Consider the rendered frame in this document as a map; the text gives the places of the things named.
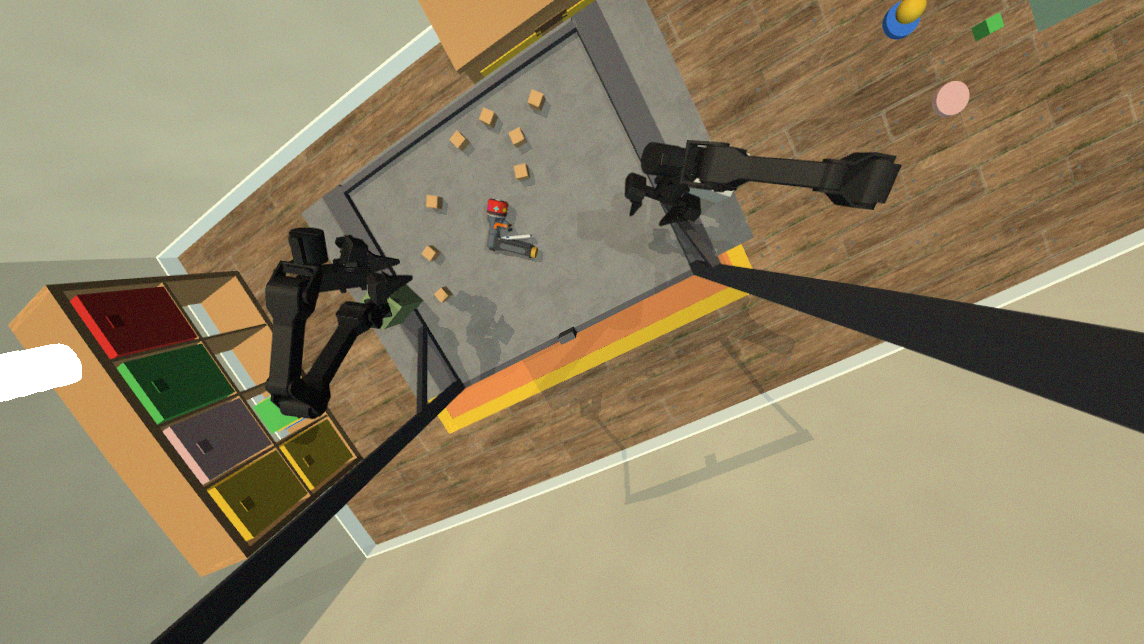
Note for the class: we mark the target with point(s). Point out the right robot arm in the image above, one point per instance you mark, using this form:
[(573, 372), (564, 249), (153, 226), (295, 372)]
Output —
[(865, 184)]

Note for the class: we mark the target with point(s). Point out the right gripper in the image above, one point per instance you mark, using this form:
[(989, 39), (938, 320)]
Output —
[(669, 191)]

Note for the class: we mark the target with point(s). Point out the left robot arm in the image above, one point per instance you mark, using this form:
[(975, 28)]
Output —
[(291, 301)]

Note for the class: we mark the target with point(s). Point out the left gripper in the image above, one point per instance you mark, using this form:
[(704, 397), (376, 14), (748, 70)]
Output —
[(378, 288)]

